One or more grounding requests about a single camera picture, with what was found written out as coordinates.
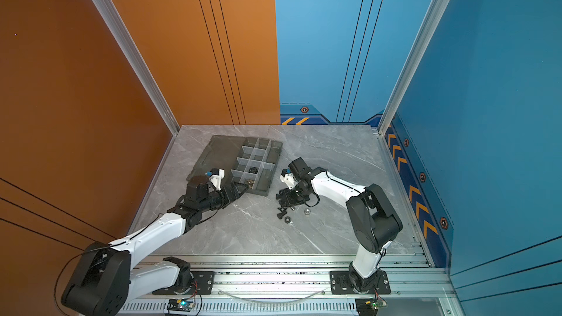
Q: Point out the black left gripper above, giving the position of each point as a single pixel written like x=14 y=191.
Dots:
x=233 y=190

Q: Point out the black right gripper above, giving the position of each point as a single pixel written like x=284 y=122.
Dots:
x=285 y=194

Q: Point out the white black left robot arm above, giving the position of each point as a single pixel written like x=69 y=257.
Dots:
x=107 y=276

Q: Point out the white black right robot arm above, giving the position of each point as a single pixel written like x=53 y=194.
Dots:
x=374 y=220

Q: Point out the pile of black nuts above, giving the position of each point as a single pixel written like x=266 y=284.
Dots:
x=283 y=211

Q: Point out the grey plastic organizer box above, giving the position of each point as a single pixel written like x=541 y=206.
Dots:
x=236 y=155

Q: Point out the left green circuit board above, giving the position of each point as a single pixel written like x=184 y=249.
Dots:
x=180 y=305

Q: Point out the right circuit board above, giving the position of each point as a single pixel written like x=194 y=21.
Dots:
x=369 y=306

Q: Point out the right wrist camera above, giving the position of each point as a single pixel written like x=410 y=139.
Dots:
x=296 y=170

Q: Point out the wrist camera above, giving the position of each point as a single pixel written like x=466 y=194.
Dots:
x=216 y=176
x=296 y=170

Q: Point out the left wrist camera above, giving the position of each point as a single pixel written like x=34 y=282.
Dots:
x=216 y=176

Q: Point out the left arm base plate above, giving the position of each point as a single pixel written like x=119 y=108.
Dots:
x=200 y=283

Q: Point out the aluminium front rail frame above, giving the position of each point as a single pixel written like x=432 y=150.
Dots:
x=300 y=285

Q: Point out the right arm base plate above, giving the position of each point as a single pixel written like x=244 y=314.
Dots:
x=352 y=283

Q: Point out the left aluminium corner post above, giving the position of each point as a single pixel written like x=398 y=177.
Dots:
x=122 y=36

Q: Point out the aluminium corner post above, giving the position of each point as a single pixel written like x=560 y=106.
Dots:
x=122 y=36
x=425 y=33

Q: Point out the right aluminium corner post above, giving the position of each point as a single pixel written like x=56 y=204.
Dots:
x=425 y=33

